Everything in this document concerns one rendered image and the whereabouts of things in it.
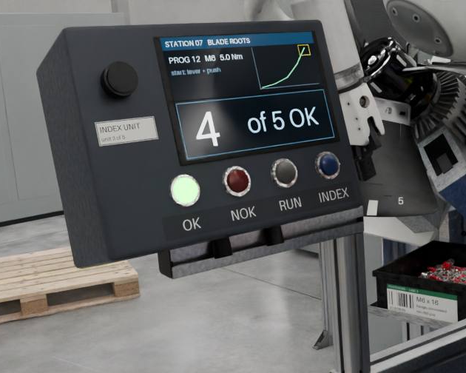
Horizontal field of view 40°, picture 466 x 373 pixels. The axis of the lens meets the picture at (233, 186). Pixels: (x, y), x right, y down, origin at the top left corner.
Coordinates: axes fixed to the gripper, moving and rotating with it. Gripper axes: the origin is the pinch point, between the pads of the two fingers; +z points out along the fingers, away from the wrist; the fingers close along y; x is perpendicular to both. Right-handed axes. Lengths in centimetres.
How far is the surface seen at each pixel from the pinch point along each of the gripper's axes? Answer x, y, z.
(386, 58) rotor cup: -22.1, 11.2, -13.3
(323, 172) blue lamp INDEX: 36, -39, -19
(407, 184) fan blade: -6.8, -1.9, 6.3
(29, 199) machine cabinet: -37, 564, 98
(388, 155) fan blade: -9.3, 3.6, 2.0
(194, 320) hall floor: -27, 202, 117
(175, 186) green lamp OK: 50, -38, -24
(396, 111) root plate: -19.3, 9.4, -2.9
